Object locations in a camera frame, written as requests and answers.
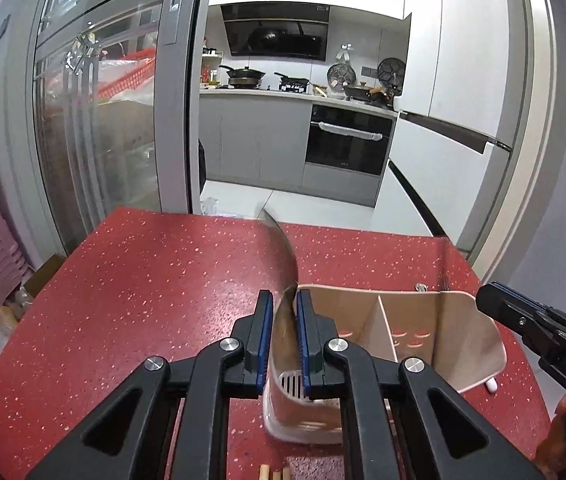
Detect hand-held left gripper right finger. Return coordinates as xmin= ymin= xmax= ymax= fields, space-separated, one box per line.
xmin=297 ymin=289 xmax=546 ymax=480

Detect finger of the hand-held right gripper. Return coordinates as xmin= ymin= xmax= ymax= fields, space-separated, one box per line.
xmin=475 ymin=282 xmax=554 ymax=356

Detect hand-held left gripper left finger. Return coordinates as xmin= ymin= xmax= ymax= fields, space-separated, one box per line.
xmin=26 ymin=289 xmax=271 ymax=480

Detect pink utensil holder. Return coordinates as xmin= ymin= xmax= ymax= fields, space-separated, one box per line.
xmin=262 ymin=284 xmax=508 ymax=446

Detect person's right hand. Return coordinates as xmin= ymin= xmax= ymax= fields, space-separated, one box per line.
xmin=535 ymin=392 xmax=566 ymax=480

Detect built-in black oven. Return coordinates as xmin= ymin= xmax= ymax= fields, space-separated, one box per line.
xmin=305 ymin=103 xmax=395 ymax=179

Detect grey base cabinets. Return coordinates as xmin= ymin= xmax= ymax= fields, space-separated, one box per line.
xmin=198 ymin=94 xmax=314 ymax=192

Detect cardboard box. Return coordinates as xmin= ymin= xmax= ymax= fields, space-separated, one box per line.
xmin=25 ymin=253 xmax=68 ymax=302

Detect sliding glass door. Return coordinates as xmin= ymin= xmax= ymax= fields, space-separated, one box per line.
xmin=28 ymin=0 xmax=205 ymax=261

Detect black frying pan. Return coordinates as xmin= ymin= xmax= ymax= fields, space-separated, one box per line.
xmin=273 ymin=71 xmax=310 ymax=94

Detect white refrigerator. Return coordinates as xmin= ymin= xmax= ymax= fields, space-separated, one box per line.
xmin=378 ymin=0 xmax=534 ymax=252

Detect black lidded wok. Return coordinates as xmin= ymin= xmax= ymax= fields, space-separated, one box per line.
xmin=218 ymin=64 xmax=268 ymax=89

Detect round steel steamer rack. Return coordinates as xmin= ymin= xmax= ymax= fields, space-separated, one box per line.
xmin=326 ymin=62 xmax=359 ymax=92
xmin=376 ymin=57 xmax=407 ymax=89

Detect spice bottle rack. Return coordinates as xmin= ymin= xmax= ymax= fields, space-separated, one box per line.
xmin=201 ymin=47 xmax=224 ymax=87

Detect black range hood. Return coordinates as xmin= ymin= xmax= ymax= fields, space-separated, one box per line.
xmin=220 ymin=3 xmax=331 ymax=63

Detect black wok with wooden handle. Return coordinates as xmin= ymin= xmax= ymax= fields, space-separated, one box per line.
xmin=342 ymin=82 xmax=395 ymax=104

